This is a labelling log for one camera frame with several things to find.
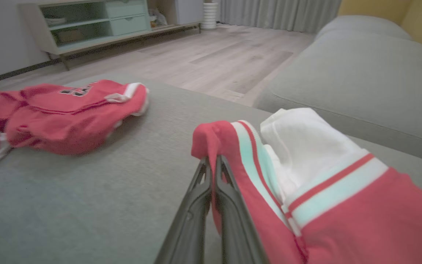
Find white and green TV cabinet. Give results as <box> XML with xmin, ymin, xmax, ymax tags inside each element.
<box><xmin>17</xmin><ymin>0</ymin><xmax>202</xmax><ymax>70</ymax></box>

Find white ribbed vase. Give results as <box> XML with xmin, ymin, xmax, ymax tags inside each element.
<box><xmin>201</xmin><ymin>2</ymin><xmax>219</xmax><ymax>30</ymax></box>

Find white cabinet box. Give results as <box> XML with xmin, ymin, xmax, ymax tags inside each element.
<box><xmin>174</xmin><ymin>0</ymin><xmax>204</xmax><ymax>25</ymax></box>

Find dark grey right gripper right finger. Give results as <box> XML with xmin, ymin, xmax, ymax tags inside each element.
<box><xmin>215</xmin><ymin>155</ymin><xmax>269</xmax><ymax>264</ymax></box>

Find red and white jersey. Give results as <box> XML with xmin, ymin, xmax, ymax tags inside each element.
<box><xmin>191</xmin><ymin>107</ymin><xmax>422</xmax><ymax>264</ymax></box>

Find clear plastic bag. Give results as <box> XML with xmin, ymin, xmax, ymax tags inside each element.
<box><xmin>149</xmin><ymin>8</ymin><xmax>168</xmax><ymax>28</ymax></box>

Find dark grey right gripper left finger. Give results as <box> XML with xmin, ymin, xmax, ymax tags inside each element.
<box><xmin>154</xmin><ymin>157</ymin><xmax>212</xmax><ymax>264</ymax></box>

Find red shorts with white trim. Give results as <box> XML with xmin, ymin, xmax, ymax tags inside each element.
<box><xmin>0</xmin><ymin>79</ymin><xmax>150</xmax><ymax>174</ymax></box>

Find brown box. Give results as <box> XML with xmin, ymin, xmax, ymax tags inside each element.
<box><xmin>55</xmin><ymin>29</ymin><xmax>85</xmax><ymax>45</ymax></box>

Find yellow sofa backrest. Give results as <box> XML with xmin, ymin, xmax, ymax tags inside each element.
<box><xmin>337</xmin><ymin>0</ymin><xmax>422</xmax><ymax>57</ymax></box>

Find grey fabric sofa section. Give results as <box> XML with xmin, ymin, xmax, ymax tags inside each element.
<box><xmin>253</xmin><ymin>15</ymin><xmax>422</xmax><ymax>166</ymax></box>

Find grey fabric sofa ottoman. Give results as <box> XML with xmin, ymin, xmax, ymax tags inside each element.
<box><xmin>0</xmin><ymin>73</ymin><xmax>422</xmax><ymax>264</ymax></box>

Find grey pleated curtain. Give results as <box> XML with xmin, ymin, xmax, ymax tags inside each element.
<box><xmin>216</xmin><ymin>0</ymin><xmax>343</xmax><ymax>34</ymax></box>

